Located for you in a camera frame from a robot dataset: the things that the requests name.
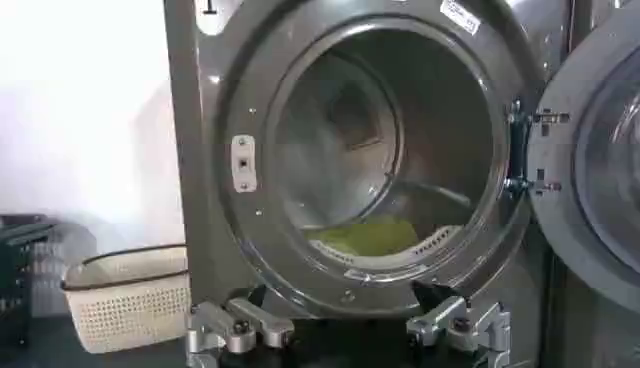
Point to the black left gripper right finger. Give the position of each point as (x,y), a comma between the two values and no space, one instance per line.
(450,320)

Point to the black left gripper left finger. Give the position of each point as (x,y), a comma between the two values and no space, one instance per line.
(235,322)

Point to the white perforated laundry basket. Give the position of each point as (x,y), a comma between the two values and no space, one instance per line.
(127,297)

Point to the yellow-green cloth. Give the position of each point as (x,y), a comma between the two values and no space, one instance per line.
(367,237)

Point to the grey dryer machine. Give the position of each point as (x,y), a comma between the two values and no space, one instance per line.
(280,150)

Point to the round glass dryer door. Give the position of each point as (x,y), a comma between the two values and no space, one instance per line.
(590,165)

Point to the dark plastic crate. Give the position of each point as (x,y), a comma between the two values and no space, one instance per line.
(17,270)

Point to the white sticker label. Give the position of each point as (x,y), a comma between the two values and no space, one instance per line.
(460,16)

